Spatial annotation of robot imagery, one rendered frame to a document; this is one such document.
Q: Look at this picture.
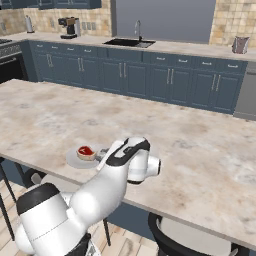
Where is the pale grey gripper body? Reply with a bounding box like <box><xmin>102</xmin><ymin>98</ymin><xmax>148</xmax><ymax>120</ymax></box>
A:
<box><xmin>95</xmin><ymin>148</ymin><xmax>113</xmax><ymax>172</ymax></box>

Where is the red brown steak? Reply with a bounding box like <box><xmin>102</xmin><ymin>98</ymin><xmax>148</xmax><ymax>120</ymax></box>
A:
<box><xmin>76</xmin><ymin>145</ymin><xmax>97</xmax><ymax>162</ymax></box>

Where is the round grey plate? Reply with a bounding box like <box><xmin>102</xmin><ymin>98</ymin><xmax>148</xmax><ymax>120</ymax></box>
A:
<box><xmin>65</xmin><ymin>144</ymin><xmax>101</xmax><ymax>170</ymax></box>

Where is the blue lower cupboard run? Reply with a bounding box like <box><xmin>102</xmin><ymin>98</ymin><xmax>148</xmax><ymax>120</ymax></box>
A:
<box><xmin>28</xmin><ymin>39</ymin><xmax>248</xmax><ymax>115</ymax></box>

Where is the blue cupboard run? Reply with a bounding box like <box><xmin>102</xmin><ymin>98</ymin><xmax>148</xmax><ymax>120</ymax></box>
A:
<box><xmin>0</xmin><ymin>0</ymin><xmax>103</xmax><ymax>10</ymax></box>
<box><xmin>28</xmin><ymin>39</ymin><xmax>248</xmax><ymax>115</ymax></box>

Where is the black sink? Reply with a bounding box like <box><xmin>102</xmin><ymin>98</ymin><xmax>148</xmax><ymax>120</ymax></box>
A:
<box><xmin>103</xmin><ymin>37</ymin><xmax>157</xmax><ymax>49</ymax></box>

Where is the black oven with hob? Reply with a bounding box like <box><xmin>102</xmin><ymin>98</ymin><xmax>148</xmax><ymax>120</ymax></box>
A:
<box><xmin>0</xmin><ymin>38</ymin><xmax>29</xmax><ymax>84</ymax></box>

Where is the silver tap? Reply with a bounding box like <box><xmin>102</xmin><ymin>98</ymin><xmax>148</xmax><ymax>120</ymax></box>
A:
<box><xmin>134</xmin><ymin>19</ymin><xmax>144</xmax><ymax>42</ymax></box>

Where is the black silver coffee machine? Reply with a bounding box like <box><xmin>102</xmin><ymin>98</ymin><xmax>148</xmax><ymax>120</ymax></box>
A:
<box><xmin>57</xmin><ymin>16</ymin><xmax>82</xmax><ymax>40</ymax></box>

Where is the white paper towel roll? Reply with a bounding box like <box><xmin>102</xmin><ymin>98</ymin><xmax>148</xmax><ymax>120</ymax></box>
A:
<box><xmin>25</xmin><ymin>14</ymin><xmax>36</xmax><ymax>34</ymax></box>

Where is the grey dishwasher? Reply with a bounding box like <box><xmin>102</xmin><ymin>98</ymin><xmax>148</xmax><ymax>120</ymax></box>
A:
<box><xmin>233</xmin><ymin>61</ymin><xmax>256</xmax><ymax>121</ymax></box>

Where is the blue upper cupboard run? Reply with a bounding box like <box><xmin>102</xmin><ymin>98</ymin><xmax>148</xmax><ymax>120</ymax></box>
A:
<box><xmin>0</xmin><ymin>0</ymin><xmax>103</xmax><ymax>10</ymax></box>

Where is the grey wall socket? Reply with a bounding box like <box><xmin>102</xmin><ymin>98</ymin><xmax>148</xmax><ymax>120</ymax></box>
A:
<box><xmin>81</xmin><ymin>21</ymin><xmax>98</xmax><ymax>32</ymax></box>

